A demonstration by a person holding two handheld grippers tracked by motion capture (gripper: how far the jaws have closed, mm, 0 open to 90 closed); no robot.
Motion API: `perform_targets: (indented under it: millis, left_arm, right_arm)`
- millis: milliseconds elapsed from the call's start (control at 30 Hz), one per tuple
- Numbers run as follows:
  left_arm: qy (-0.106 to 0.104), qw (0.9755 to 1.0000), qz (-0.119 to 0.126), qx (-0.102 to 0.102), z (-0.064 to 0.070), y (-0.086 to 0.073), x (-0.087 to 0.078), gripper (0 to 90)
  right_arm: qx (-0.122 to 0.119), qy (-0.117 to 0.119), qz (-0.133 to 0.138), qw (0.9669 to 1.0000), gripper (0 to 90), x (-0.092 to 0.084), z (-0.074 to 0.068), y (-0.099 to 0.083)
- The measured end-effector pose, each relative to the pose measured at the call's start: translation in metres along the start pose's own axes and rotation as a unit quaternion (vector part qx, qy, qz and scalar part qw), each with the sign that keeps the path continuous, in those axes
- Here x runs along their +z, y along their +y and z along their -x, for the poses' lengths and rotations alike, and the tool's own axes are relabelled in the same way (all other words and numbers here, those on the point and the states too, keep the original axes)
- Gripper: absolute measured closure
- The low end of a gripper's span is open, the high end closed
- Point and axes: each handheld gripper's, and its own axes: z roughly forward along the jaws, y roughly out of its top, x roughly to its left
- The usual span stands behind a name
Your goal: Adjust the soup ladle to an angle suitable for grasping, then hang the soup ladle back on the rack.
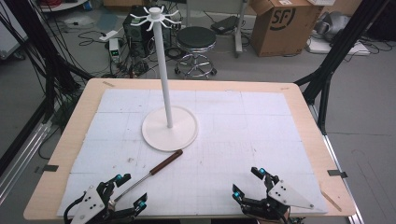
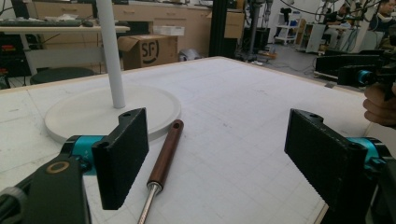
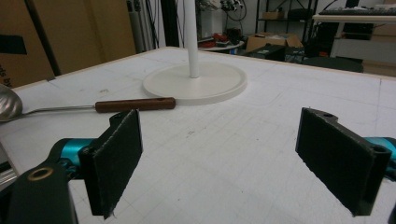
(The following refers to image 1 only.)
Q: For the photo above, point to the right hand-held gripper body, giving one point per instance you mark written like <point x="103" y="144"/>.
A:
<point x="288" y="196"/>

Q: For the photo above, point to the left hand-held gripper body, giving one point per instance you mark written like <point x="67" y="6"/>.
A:
<point x="91" y="203"/>

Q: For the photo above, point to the white hook rack stand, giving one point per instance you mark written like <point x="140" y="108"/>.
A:
<point x="163" y="68"/>

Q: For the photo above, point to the person's right hand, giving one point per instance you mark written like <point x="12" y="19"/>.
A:
<point x="274" y="221"/>

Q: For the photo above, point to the white grid mat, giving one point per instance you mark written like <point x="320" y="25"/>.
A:
<point x="249" y="140"/>

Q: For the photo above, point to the thin wooden stick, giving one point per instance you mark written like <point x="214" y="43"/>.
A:
<point x="331" y="201"/>

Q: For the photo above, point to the black tape strip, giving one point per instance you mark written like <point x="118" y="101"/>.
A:
<point x="49" y="168"/>
<point x="336" y="173"/>

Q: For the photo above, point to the small device with green display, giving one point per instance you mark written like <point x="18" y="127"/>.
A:
<point x="114" y="49"/>

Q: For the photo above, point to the brown cardboard box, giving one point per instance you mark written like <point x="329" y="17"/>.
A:
<point x="280" y="35"/>

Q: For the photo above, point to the black computer tower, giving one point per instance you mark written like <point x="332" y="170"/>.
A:
<point x="137" y="39"/>

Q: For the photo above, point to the white power strip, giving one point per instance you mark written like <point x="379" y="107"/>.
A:
<point x="108" y="36"/>

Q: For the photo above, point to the grey metal stand pole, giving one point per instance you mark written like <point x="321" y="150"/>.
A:
<point x="239" y="34"/>

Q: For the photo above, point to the white flat board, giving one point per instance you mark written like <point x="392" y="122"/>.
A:
<point x="339" y="48"/>

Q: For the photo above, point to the black round stool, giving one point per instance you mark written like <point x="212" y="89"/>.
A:
<point x="196" y="37"/>

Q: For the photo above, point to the black flat device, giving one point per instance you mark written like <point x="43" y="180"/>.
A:
<point x="224" y="24"/>

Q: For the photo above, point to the grey bundled object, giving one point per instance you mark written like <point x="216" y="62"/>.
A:
<point x="334" y="25"/>

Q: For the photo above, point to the aluminium rail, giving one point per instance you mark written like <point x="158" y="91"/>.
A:
<point x="342" y="174"/>
<point x="21" y="161"/>

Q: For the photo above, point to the black metal frame stand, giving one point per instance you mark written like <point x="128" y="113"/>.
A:
<point x="37" y="46"/>
<point x="337" y="53"/>

